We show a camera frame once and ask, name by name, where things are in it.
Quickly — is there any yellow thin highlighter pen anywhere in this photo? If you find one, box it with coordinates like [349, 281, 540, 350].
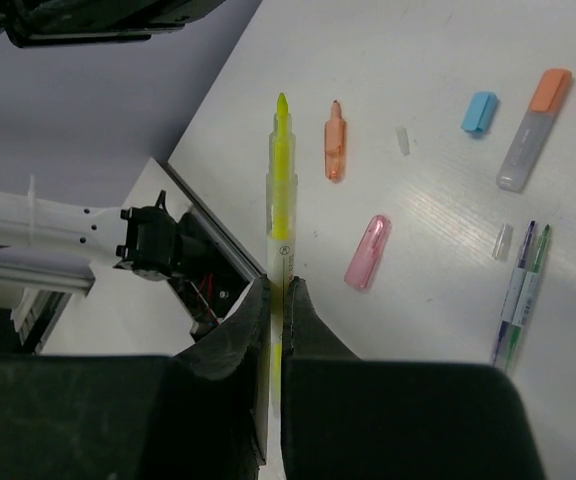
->
[266, 93, 298, 419]

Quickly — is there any clear small pen cap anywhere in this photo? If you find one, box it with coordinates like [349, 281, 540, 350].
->
[492, 223, 514, 262]

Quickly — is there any orange transparent highlighter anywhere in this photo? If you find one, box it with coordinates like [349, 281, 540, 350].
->
[324, 100, 346, 183]

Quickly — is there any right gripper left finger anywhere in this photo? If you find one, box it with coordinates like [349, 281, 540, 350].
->
[176, 274, 271, 465]

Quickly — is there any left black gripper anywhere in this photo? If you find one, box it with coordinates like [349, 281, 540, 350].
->
[0, 0, 223, 48]

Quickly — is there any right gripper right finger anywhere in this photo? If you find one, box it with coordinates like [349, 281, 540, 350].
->
[282, 277, 359, 360]

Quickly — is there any blue highlighter cap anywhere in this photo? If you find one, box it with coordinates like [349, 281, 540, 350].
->
[461, 91, 499, 135]

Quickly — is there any green thin pen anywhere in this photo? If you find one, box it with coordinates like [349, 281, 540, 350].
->
[503, 224, 552, 373]

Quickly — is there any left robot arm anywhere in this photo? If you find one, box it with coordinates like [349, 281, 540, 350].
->
[0, 1, 219, 281]

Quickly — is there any grey highlighter orange cap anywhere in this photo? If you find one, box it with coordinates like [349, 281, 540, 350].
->
[496, 68, 573, 193]

